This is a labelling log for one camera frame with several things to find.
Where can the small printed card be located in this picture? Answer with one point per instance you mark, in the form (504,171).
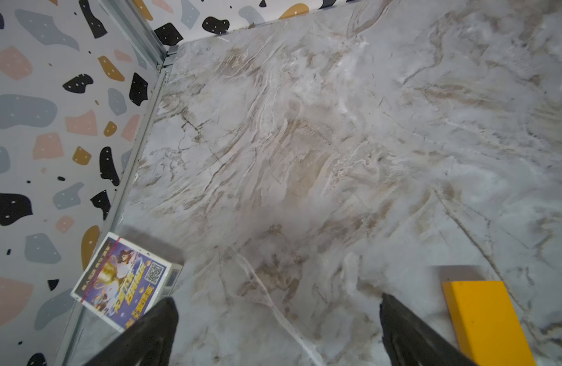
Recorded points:
(123,281)

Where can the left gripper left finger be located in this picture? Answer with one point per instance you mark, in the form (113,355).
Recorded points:
(148,342)

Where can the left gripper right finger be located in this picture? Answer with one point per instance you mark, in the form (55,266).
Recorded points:
(408,340)

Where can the orange-yellow long block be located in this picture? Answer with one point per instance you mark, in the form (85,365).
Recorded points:
(486,325)

